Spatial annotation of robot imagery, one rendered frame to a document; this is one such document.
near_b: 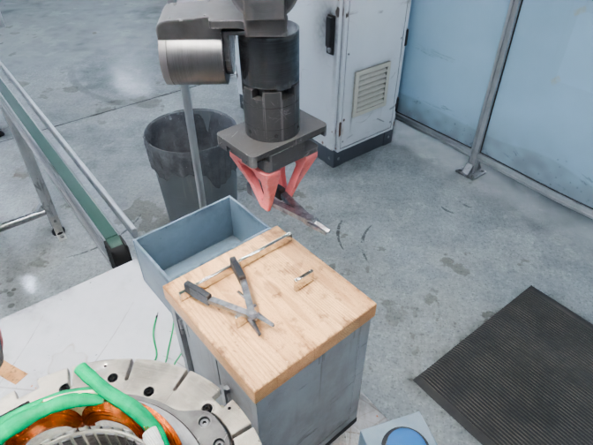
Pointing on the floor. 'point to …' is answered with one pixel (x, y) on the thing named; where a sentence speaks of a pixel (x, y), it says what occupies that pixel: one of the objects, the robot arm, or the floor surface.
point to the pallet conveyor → (109, 237)
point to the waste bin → (176, 195)
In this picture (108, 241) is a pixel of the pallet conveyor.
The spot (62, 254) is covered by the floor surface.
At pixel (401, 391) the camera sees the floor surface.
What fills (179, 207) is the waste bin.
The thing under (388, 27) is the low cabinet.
